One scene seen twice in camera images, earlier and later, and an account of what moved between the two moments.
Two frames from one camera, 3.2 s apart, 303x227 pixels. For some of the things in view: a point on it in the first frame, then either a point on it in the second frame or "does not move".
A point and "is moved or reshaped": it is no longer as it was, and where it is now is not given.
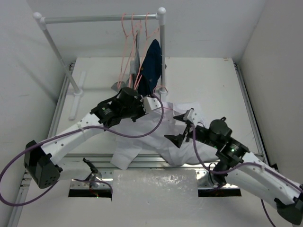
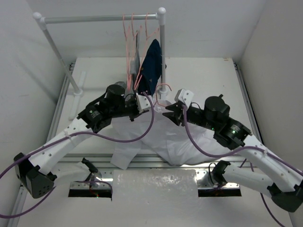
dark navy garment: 151,70 does not move
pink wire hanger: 166,90 is moved or reshaped
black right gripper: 176,139 → 176,116
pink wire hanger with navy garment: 147,37 does not move
